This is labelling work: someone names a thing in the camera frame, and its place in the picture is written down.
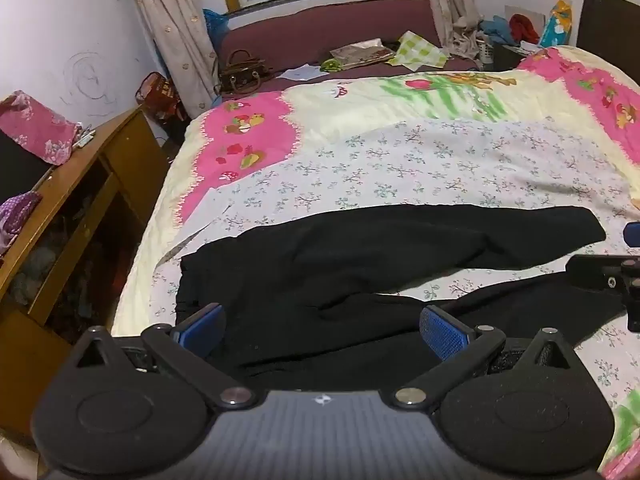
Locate green checkered cloth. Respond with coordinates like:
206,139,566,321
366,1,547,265
387,30,448,71

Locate red cloth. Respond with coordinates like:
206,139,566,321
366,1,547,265
509,12,541,45

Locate black pants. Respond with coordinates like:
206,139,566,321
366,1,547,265
175,205,631,396

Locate printed magazine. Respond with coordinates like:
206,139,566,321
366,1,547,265
330,39,398,67

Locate dark wooden headboard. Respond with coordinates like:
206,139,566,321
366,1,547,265
576,0,640,86

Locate dark side table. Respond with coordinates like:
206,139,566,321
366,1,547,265
492,42,531,68

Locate colourful printed bag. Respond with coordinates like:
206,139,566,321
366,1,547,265
539,0,573,48

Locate maroon window bench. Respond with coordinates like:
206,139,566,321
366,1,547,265
217,0,483,93

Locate white floral bed sheet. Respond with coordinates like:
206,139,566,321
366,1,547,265
150,120,640,401

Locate brown handbag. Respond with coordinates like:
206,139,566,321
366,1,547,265
215,49,273,97

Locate white paper sheet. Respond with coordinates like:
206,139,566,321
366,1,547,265
276,63,331,82

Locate blue plastic bag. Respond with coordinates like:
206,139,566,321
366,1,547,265
202,8,231,53

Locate wooden desk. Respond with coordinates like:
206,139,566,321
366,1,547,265
0,107,171,441

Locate pink floral cloth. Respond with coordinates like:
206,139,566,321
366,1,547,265
0,90,83,166

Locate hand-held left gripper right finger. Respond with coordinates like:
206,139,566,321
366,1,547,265
392,305,583,411

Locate blue cloth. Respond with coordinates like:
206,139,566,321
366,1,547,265
479,15,516,46

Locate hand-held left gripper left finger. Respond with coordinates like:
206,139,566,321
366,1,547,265
60,302,256,408

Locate pink cartoon printed quilt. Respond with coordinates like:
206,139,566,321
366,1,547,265
112,45,640,480

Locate black monitor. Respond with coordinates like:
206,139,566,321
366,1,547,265
0,130,51,206

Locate purple dotted cloth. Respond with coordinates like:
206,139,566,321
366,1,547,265
0,192,43,256

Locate red patterned bag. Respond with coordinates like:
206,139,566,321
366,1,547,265
136,71,188,121

